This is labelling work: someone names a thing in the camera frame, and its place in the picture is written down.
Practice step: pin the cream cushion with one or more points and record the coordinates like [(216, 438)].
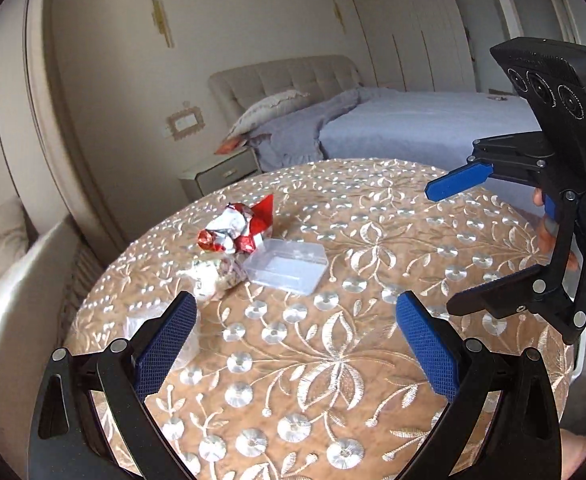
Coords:
[(5, 235)]

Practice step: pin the round embroidered table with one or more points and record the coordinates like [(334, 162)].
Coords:
[(323, 360)]

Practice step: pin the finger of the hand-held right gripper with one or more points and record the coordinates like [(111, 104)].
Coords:
[(458, 182), (503, 295)]

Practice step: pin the beige tufted headboard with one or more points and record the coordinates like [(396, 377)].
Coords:
[(283, 75)]

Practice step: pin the orange packet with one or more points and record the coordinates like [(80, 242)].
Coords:
[(229, 147)]

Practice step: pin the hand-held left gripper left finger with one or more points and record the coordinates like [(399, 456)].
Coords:
[(165, 345)]

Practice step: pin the silver white snack wrapper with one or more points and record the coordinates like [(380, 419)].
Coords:
[(213, 277)]

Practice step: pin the beige wardrobe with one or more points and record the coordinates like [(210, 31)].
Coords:
[(413, 25)]

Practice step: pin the gold wall lamp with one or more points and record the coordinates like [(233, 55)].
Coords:
[(338, 12), (162, 17)]

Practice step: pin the beige pillow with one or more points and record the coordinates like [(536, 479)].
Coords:
[(268, 110)]

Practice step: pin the clear plastic box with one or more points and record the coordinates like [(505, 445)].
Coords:
[(283, 265)]

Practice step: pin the white door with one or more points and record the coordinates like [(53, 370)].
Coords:
[(528, 5)]

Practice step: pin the red snack wrapper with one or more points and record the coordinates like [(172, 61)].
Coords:
[(238, 230)]

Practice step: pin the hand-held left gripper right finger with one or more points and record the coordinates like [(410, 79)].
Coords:
[(430, 345)]

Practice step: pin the pale green nightstand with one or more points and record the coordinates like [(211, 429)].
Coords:
[(218, 175)]

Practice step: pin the bed with lavender sheet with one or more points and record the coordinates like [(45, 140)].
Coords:
[(423, 125)]

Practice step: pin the framed wall switch panel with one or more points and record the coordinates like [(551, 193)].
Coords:
[(185, 121)]

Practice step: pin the grey ruffled blanket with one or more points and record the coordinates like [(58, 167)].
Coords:
[(293, 135)]

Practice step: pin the small dark object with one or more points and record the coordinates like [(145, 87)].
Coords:
[(496, 96)]

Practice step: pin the person's right hand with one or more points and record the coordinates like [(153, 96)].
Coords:
[(547, 237)]

